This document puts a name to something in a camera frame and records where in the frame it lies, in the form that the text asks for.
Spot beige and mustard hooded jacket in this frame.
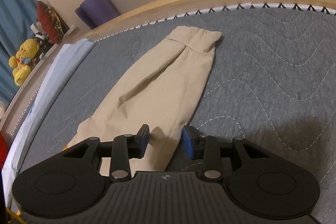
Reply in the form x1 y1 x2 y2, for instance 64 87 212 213
69 26 222 172

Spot light blue folded sheet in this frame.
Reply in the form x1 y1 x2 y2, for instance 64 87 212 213
2 39 95 208

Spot blue curtain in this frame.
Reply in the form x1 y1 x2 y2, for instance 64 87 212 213
0 0 37 105

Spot purple box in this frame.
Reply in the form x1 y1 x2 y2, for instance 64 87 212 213
75 0 120 30

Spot white window ledge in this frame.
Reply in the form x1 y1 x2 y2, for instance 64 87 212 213
0 24 78 132

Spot yellow plush toy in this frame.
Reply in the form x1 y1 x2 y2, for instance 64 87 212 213
9 39 40 86

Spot red fleece blanket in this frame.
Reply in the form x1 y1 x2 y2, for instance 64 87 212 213
0 133 9 169

